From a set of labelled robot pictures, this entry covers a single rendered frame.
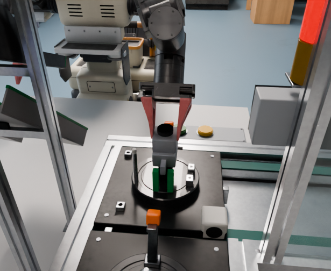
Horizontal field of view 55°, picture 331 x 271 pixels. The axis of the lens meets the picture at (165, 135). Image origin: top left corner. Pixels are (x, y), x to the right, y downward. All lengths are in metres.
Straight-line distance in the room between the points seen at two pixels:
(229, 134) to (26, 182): 0.54
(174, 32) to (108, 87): 0.89
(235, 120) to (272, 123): 0.69
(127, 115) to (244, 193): 0.55
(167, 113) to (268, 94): 0.74
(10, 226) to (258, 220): 0.46
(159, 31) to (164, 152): 0.21
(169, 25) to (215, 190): 0.33
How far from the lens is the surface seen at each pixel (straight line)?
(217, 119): 1.11
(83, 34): 1.30
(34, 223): 0.79
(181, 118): 0.56
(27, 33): 0.52
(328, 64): 0.37
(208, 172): 0.70
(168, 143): 0.57
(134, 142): 0.80
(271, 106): 0.42
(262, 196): 0.75
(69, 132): 0.70
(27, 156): 1.00
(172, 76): 0.58
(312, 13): 0.39
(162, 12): 0.54
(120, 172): 0.70
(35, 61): 0.53
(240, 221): 0.68
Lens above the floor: 1.42
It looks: 34 degrees down
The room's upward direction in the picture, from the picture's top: straight up
